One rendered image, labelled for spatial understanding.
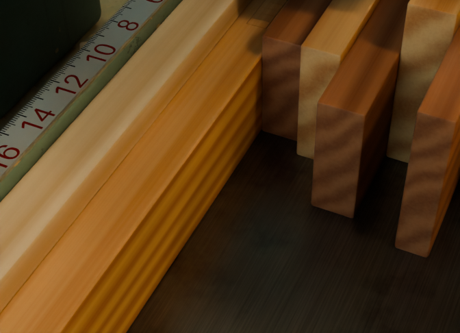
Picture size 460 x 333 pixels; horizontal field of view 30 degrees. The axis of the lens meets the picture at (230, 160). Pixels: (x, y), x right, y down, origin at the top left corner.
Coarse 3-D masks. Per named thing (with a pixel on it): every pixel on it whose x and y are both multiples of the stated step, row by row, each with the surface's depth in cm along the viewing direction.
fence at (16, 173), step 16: (176, 0) 35; (160, 16) 34; (144, 32) 33; (128, 48) 32; (112, 64) 31; (96, 80) 31; (80, 96) 30; (64, 112) 29; (80, 112) 30; (48, 128) 29; (64, 128) 30; (48, 144) 29; (32, 160) 28; (16, 176) 28; (0, 192) 27
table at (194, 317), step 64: (256, 192) 34; (384, 192) 34; (192, 256) 32; (256, 256) 32; (320, 256) 32; (384, 256) 31; (448, 256) 31; (192, 320) 30; (256, 320) 30; (320, 320) 30; (384, 320) 29; (448, 320) 29
